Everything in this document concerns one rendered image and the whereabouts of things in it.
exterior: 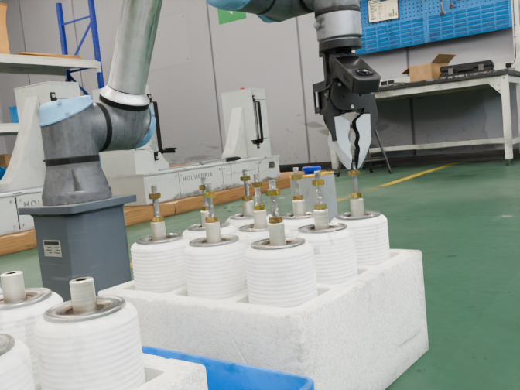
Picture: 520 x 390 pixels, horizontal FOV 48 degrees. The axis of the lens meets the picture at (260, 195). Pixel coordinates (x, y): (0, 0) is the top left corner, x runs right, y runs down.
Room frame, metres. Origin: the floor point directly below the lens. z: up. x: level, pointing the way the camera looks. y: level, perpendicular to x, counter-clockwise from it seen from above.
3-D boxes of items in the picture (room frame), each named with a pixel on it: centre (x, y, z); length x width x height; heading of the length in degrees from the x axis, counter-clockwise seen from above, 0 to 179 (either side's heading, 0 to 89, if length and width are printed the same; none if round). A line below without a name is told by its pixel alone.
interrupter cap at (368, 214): (0.98, -0.16, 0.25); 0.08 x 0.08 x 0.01
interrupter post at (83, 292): (0.55, 0.18, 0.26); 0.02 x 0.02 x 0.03
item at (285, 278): (0.79, -0.02, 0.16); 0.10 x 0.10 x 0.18
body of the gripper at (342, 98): (1.00, -0.16, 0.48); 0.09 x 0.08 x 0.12; 16
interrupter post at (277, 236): (0.79, -0.02, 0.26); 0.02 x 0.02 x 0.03
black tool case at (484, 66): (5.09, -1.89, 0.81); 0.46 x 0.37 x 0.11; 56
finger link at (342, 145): (0.99, -0.14, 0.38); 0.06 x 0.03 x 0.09; 16
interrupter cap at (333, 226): (0.89, -0.09, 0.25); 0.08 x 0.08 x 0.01
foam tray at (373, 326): (0.96, 0.00, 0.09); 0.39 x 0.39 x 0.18; 52
